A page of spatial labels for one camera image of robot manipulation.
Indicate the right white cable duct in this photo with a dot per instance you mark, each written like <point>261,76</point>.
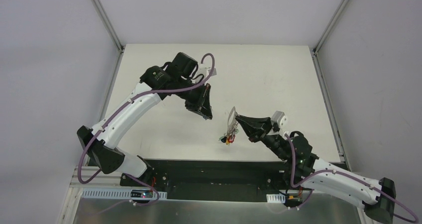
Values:
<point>276,198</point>

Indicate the aluminium frame post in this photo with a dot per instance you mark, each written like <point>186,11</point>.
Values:
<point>331,25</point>
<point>101,12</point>

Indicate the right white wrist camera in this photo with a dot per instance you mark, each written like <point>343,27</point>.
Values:
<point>279,119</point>

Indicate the white cable duct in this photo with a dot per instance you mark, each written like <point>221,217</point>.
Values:
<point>122,194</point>
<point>276,198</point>

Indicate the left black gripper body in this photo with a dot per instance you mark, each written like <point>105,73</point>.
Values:
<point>200,98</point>

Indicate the left aluminium frame post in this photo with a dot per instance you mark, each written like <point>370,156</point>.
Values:
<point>101,12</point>

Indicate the metal keyring with coloured keys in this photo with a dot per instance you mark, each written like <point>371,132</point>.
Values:
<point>231,131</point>

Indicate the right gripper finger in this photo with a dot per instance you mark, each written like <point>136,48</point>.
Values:
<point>253,133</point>
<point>245,121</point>

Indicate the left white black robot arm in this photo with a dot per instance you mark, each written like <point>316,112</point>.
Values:
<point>181,77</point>

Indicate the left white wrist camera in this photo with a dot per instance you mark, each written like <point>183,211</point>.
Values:
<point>206,70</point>

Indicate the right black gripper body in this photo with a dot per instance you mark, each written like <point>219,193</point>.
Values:
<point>263,130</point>

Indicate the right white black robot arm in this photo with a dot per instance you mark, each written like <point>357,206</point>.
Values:
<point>307,170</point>

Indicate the right aluminium frame post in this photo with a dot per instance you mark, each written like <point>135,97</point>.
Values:
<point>331,25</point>

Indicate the left white cable duct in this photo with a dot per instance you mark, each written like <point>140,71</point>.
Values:
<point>122,194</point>

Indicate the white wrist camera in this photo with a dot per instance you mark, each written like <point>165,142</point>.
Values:
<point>206,70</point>
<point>279,119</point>

